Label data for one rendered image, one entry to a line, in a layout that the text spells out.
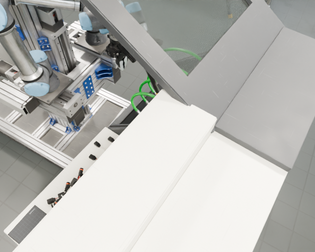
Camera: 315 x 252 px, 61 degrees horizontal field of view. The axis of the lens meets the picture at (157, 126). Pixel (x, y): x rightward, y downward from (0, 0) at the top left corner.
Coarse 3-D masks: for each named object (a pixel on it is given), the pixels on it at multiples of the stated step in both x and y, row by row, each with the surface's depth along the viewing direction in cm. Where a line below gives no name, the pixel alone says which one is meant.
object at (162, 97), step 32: (160, 96) 93; (128, 128) 85; (160, 128) 86; (192, 128) 86; (96, 160) 79; (128, 160) 79; (160, 160) 79; (96, 192) 73; (128, 192) 74; (160, 192) 74; (64, 224) 68; (96, 224) 68; (128, 224) 69
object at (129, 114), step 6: (144, 90) 173; (150, 90) 173; (138, 96) 170; (144, 96) 170; (138, 102) 167; (144, 102) 175; (126, 108) 164; (132, 108) 164; (138, 108) 171; (120, 114) 161; (126, 114) 162; (132, 114) 168; (114, 120) 159; (120, 120) 159; (126, 120) 165; (132, 120) 173
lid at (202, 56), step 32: (96, 0) 84; (128, 0) 92; (160, 0) 98; (192, 0) 106; (224, 0) 115; (256, 0) 122; (128, 32) 87; (160, 32) 95; (192, 32) 102; (224, 32) 110; (256, 32) 117; (160, 64) 90; (192, 64) 98; (224, 64) 103; (256, 64) 112; (192, 96) 92; (224, 96) 99
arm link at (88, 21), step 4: (84, 8) 119; (84, 12) 115; (88, 12) 115; (80, 16) 114; (84, 16) 114; (88, 16) 114; (92, 16) 115; (80, 20) 114; (84, 20) 114; (88, 20) 115; (92, 20) 115; (96, 20) 115; (80, 24) 115; (84, 24) 115; (88, 24) 115; (92, 24) 116; (96, 24) 116; (100, 24) 117; (84, 28) 117; (88, 28) 117; (92, 28) 118; (96, 28) 118; (100, 28) 119; (104, 28) 120
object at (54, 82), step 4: (52, 72) 154; (52, 76) 154; (56, 76) 160; (52, 80) 155; (56, 80) 158; (52, 84) 155; (56, 84) 158; (52, 88) 156; (56, 88) 159; (48, 92) 157
